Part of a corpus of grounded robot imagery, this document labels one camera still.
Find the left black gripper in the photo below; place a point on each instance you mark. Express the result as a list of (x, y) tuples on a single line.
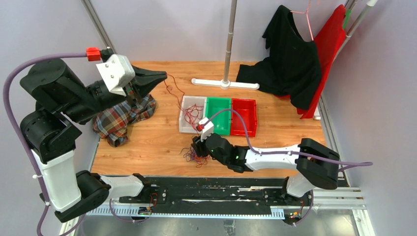
[(146, 80)]

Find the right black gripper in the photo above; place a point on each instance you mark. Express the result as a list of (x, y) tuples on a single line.
[(199, 145)]

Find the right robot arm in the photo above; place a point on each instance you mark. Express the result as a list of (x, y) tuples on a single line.
[(317, 165)]

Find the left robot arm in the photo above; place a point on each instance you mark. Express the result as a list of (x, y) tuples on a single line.
[(62, 101)]

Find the white plastic bin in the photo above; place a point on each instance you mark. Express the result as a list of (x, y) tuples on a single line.
[(192, 110)]

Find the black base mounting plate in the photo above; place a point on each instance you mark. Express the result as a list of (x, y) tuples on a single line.
[(212, 196)]

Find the plaid flannel shirt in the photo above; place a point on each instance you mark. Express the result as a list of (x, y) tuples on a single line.
[(112, 124)]

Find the red plastic bin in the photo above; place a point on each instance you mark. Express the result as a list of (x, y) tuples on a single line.
[(248, 111)]

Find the white garment rack stand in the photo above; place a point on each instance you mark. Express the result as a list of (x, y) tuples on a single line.
[(226, 83)]

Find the black t-shirt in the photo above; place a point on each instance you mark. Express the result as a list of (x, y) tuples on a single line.
[(292, 67)]

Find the red t-shirt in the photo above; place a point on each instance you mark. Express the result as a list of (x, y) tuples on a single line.
[(328, 41)]

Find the pink clothes hanger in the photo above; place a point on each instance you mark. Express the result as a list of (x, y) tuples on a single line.
[(306, 14)]

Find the green clothes hanger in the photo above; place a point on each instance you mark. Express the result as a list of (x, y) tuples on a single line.
[(346, 18)]

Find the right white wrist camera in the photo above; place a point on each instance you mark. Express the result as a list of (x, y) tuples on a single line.
[(205, 128)]

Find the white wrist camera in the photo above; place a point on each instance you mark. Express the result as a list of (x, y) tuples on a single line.
[(116, 73), (205, 128)]

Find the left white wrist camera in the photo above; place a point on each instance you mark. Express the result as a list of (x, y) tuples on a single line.
[(116, 73)]

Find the aluminium frame rail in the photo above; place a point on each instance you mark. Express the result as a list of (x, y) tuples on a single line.
[(109, 51)]

